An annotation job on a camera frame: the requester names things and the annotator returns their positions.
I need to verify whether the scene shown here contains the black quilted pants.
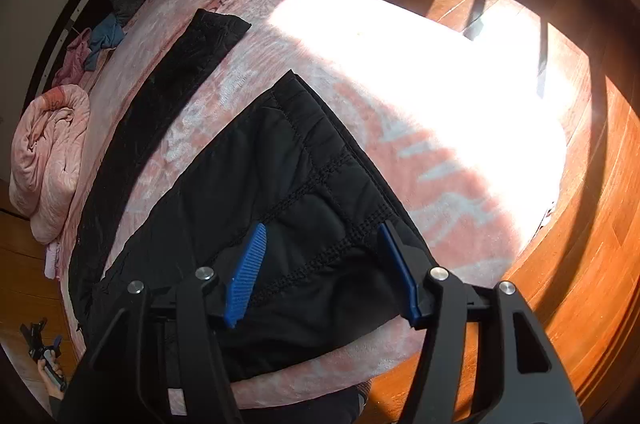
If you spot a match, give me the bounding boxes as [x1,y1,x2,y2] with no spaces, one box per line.
[68,10,425,382]

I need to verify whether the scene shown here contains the person's left hand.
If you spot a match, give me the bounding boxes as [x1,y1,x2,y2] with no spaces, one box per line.
[37,352,64,400]

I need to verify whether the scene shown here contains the folded light pink towel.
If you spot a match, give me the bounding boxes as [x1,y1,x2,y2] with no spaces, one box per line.
[44,240,60,280]

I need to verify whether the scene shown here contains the folded pink comforter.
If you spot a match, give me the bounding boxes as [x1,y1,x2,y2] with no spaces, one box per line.
[9,84,90,245]

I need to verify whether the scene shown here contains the pink garment at headboard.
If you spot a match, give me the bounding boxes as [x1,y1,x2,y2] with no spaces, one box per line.
[52,28,92,87]

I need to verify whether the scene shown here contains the blue garment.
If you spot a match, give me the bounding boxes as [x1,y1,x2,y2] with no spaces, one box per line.
[82,14,125,71]

